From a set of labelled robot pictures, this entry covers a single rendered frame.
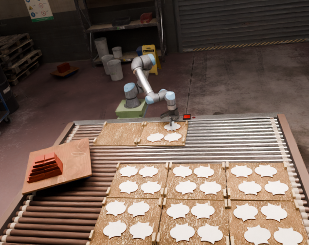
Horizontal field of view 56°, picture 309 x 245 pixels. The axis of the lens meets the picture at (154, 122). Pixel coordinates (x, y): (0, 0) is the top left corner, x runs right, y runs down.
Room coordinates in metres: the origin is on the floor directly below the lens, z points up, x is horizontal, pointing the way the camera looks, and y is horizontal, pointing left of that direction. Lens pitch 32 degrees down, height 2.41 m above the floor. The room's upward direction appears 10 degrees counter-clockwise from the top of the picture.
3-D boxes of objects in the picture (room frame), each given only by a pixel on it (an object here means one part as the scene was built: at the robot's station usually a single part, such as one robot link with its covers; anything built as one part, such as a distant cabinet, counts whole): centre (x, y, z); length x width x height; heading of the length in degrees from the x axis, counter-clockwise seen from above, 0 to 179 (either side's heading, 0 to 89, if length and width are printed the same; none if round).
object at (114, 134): (2.25, 0.33, 0.93); 0.41 x 0.35 x 0.02; 73
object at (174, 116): (2.19, -0.18, 1.08); 0.09 x 0.08 x 0.12; 74
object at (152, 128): (2.14, -0.07, 0.93); 0.41 x 0.35 x 0.02; 74
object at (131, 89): (2.75, 0.19, 1.12); 0.13 x 0.12 x 0.14; 111
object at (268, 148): (1.93, -0.03, 0.90); 1.95 x 0.05 x 0.05; 76
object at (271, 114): (2.39, -0.15, 0.89); 2.08 x 0.08 x 0.06; 76
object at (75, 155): (1.83, 0.80, 1.03); 0.50 x 0.50 x 0.02; 9
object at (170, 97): (2.19, -0.17, 1.24); 0.09 x 0.08 x 0.11; 21
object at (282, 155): (1.84, -0.01, 0.90); 1.95 x 0.05 x 0.05; 76
